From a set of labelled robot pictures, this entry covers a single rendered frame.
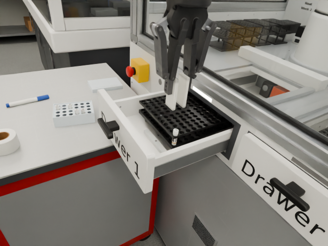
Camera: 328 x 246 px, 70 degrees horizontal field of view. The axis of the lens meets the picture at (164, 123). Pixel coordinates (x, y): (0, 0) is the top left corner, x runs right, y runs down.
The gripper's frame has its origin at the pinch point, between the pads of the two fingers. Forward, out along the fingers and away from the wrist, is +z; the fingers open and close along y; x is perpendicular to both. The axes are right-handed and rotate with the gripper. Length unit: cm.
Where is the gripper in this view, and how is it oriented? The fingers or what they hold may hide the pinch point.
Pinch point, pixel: (176, 92)
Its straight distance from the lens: 48.8
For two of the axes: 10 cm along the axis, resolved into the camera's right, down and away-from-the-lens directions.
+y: 8.6, -2.5, 4.6
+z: -0.8, 8.1, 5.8
